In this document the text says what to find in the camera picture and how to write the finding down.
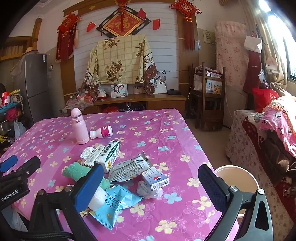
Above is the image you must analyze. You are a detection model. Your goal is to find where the green sponge cloth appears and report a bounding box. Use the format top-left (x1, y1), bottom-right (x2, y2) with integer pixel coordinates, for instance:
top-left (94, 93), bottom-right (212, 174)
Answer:
top-left (62, 162), bottom-right (110, 190)

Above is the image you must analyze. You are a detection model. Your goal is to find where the rainbow logo medicine box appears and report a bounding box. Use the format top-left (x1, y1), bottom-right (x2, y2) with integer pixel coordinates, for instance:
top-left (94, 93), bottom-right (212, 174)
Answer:
top-left (84, 145), bottom-right (105, 168)

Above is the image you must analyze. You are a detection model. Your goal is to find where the light blue snack bag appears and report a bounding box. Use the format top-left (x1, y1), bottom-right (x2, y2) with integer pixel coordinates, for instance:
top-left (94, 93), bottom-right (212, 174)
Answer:
top-left (89, 184), bottom-right (142, 230)

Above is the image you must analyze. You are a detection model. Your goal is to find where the green white milk carton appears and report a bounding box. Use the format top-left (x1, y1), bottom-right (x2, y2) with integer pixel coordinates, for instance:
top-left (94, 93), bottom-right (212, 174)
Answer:
top-left (95, 140), bottom-right (120, 173)

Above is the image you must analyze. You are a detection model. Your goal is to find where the white tissue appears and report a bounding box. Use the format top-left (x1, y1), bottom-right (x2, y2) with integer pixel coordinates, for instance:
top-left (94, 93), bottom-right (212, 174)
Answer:
top-left (79, 147), bottom-right (95, 160)

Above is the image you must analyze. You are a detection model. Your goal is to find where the silver foil wrapper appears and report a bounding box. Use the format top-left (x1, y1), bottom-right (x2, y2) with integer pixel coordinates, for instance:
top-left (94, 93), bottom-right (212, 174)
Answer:
top-left (108, 152), bottom-right (152, 183)

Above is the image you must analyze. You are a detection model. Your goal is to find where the white blue small box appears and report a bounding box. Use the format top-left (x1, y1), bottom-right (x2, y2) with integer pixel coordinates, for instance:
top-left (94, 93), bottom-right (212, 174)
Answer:
top-left (142, 167), bottom-right (170, 191)

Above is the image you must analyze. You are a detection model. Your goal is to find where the white foam block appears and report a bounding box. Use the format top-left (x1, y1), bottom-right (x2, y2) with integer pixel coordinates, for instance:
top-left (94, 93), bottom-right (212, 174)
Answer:
top-left (88, 186), bottom-right (107, 211)

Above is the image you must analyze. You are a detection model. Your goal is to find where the white plastic trash bin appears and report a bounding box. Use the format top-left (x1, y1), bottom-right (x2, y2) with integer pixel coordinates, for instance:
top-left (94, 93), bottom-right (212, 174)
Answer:
top-left (214, 164), bottom-right (260, 218)

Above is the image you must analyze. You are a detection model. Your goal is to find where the floral covered sofa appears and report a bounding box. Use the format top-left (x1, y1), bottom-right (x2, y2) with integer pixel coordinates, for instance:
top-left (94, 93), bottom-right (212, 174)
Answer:
top-left (225, 109), bottom-right (295, 240)

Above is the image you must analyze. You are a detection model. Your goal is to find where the clear crumpled plastic wrapper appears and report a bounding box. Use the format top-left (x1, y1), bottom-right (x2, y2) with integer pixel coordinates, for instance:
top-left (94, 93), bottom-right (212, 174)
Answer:
top-left (137, 181), bottom-right (164, 199)

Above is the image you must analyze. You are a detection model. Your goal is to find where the pink thermos bottle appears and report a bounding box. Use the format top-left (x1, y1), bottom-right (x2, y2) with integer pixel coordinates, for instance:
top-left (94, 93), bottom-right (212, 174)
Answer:
top-left (71, 108), bottom-right (89, 145)

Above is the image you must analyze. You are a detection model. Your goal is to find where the white pink yogurt bottle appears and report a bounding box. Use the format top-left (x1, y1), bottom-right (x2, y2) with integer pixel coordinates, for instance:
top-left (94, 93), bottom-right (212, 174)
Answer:
top-left (89, 126), bottom-right (113, 140)

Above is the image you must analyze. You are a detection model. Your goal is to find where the pink floral tablecloth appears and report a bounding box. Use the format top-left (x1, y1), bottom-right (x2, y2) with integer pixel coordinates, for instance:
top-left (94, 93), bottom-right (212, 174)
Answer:
top-left (1, 109), bottom-right (221, 240)

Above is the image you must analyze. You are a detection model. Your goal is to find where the wooden chair stack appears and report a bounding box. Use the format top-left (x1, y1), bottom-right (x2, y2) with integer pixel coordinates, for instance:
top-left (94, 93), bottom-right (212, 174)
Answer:
top-left (186, 63), bottom-right (226, 131)

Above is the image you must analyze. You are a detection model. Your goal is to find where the pink cartoon blanket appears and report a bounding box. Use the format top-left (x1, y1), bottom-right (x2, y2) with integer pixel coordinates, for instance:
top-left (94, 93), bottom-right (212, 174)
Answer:
top-left (259, 95), bottom-right (295, 157)

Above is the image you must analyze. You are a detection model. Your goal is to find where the grey refrigerator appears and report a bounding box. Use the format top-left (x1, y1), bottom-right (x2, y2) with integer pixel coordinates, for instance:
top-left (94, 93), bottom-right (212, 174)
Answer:
top-left (12, 53), bottom-right (54, 127)

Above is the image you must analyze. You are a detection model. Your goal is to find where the red bag by window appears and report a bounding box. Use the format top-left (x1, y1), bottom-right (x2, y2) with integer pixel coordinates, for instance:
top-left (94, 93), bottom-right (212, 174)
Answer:
top-left (252, 88), bottom-right (280, 113)

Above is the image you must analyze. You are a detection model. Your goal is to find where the wooden tv cabinet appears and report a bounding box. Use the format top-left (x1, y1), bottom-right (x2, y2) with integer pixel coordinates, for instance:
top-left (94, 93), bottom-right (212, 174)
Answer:
top-left (67, 93), bottom-right (187, 117)

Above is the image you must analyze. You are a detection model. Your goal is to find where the framed couple photo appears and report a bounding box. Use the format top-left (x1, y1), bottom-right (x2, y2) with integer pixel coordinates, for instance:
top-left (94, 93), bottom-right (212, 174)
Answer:
top-left (111, 84), bottom-right (128, 98)

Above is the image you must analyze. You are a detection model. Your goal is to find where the yellow floral cloth cover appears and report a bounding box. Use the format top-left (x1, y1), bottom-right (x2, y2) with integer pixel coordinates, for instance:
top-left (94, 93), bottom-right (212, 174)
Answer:
top-left (83, 35), bottom-right (157, 95)

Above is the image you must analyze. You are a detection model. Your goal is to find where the pink floral mattress cover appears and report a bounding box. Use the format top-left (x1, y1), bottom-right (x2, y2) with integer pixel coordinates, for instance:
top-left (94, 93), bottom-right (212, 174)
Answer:
top-left (215, 21), bottom-right (248, 89)

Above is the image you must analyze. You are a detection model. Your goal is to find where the red hanging banner left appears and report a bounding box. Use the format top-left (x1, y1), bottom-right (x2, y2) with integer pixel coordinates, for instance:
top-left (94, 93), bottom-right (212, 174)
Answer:
top-left (56, 13), bottom-right (81, 62)

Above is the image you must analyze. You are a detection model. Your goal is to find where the red chinese knot right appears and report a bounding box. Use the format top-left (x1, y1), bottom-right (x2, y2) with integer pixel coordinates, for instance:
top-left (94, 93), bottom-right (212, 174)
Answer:
top-left (169, 0), bottom-right (202, 51)

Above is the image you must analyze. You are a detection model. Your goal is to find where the red fu wall plaque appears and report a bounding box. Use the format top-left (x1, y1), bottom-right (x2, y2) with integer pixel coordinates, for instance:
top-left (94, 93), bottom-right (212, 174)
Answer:
top-left (96, 6), bottom-right (152, 38)

